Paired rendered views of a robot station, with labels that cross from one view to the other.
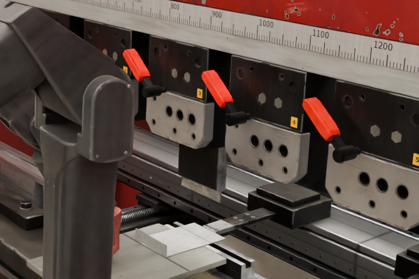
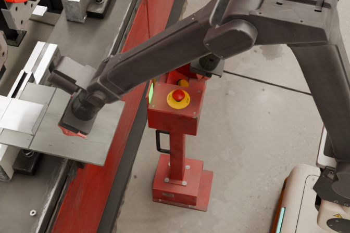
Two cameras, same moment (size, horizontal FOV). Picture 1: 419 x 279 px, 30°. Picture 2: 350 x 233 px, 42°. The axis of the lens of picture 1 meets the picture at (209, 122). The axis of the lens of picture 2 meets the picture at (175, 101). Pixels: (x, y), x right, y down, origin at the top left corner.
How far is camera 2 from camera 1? 1.51 m
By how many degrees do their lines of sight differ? 95
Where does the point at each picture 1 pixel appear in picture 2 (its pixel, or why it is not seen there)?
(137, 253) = (51, 122)
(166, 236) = (17, 123)
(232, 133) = (17, 15)
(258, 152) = (29, 3)
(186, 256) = (39, 99)
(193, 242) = (17, 105)
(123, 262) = not seen: hidden behind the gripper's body
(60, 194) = not seen: outside the picture
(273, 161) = not seen: outside the picture
